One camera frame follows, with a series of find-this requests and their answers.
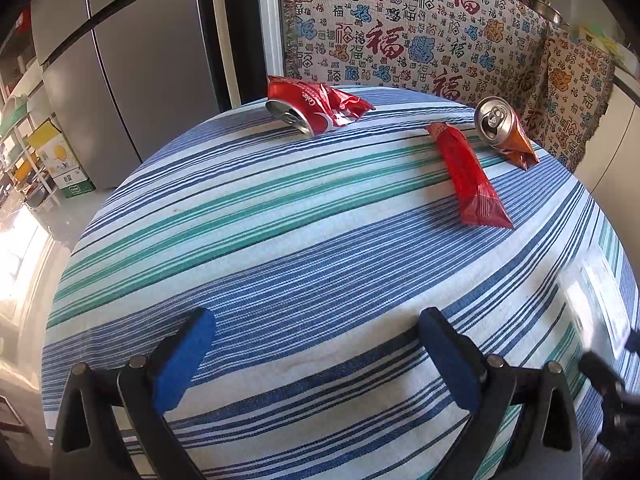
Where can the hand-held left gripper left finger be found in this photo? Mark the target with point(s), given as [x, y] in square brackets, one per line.
[182, 355]

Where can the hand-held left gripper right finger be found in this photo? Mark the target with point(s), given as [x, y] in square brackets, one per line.
[450, 360]

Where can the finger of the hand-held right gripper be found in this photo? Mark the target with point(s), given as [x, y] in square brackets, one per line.
[602, 375]
[634, 342]

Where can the clear plastic container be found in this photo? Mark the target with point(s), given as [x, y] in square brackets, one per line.
[595, 300]

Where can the striped blue green tablecloth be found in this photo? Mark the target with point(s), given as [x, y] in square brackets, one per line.
[310, 260]

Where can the red snack wrapper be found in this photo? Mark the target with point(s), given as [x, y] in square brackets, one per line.
[467, 175]

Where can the white cabinet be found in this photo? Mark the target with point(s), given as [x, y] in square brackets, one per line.
[620, 130]

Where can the cardboard box with green base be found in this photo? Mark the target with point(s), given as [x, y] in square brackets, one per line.
[62, 160]

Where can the crushed orange soda can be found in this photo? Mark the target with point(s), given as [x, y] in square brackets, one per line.
[505, 135]

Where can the printed blanket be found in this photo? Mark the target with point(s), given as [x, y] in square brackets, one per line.
[570, 100]
[410, 30]

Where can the crushed red soda can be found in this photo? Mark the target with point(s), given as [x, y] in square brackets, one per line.
[310, 102]

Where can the grey refrigerator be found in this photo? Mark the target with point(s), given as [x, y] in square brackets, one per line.
[150, 70]

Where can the pale yellow packet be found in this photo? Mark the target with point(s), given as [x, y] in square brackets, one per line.
[600, 40]

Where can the storage shelf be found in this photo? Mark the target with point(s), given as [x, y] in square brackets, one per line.
[15, 70]

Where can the steel cooking pot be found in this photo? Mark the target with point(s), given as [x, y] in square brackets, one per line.
[545, 10]

